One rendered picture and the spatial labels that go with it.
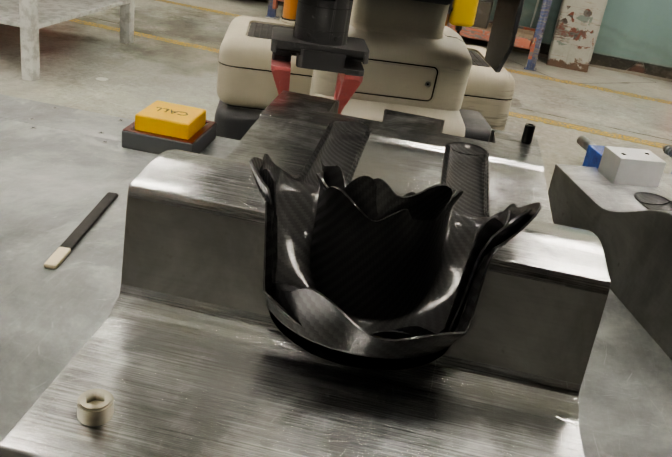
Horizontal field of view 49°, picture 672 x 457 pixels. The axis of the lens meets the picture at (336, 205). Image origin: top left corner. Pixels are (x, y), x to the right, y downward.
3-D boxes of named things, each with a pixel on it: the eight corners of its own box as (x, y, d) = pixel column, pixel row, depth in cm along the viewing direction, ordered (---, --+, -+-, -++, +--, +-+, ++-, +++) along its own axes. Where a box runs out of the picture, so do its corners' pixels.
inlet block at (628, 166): (555, 159, 87) (567, 116, 85) (594, 163, 88) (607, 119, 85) (605, 207, 75) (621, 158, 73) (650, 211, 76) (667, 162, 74)
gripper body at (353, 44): (367, 69, 77) (379, -3, 74) (269, 56, 76) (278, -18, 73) (361, 55, 83) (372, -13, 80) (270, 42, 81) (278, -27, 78)
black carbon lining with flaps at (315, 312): (326, 137, 70) (340, 38, 66) (494, 169, 69) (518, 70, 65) (203, 339, 39) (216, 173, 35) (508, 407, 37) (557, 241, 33)
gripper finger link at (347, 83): (352, 142, 80) (367, 57, 76) (287, 134, 79) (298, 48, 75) (348, 122, 86) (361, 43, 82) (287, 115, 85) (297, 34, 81)
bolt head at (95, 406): (87, 400, 35) (87, 383, 34) (119, 408, 35) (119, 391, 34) (70, 423, 33) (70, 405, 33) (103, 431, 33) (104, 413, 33)
